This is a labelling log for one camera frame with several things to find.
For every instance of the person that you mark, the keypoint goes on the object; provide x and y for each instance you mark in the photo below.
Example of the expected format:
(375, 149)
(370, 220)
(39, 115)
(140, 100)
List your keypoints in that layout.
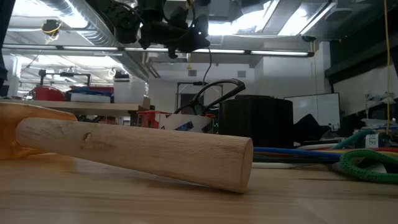
(4, 37)

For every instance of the black ceiling camera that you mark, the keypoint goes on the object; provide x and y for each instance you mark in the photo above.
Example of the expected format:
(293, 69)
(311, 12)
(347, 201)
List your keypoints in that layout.
(308, 38)

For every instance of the gray duct tape roll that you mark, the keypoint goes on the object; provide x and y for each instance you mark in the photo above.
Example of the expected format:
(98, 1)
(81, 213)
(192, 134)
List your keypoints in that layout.
(255, 124)

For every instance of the red container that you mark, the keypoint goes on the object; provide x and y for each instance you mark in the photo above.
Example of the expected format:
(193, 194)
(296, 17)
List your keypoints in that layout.
(46, 94)

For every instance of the white BLUE label tag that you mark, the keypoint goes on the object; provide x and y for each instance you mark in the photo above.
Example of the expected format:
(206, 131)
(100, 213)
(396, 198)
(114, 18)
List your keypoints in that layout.
(372, 140)

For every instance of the blue cloth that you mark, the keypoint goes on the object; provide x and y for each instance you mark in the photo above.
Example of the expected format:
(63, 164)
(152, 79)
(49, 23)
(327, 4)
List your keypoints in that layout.
(90, 91)

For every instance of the silver ventilation duct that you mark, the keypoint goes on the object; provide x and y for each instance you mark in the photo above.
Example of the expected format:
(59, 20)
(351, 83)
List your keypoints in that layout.
(133, 62)

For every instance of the white flat box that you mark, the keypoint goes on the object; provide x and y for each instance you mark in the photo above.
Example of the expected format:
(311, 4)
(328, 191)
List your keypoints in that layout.
(90, 98)

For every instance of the black rectangular frame stand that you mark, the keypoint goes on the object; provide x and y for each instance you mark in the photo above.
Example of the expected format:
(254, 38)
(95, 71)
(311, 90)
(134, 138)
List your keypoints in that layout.
(199, 83)

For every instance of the wooden workbench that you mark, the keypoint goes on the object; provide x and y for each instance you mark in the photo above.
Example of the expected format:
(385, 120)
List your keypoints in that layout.
(102, 109)

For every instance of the long ceiling light bar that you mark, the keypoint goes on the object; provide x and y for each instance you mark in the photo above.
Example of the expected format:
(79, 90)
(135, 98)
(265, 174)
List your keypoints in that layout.
(286, 53)

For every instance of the gray label card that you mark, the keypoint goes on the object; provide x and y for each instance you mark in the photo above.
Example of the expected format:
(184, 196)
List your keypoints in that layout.
(377, 168)

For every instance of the white desk lamp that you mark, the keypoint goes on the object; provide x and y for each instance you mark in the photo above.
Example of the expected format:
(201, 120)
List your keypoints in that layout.
(387, 100)

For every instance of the white jug black cap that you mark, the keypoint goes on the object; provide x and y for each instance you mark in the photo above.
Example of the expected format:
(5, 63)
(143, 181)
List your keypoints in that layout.
(129, 91)

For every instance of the white board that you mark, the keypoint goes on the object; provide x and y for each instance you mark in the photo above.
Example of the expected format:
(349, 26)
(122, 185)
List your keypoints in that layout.
(323, 109)

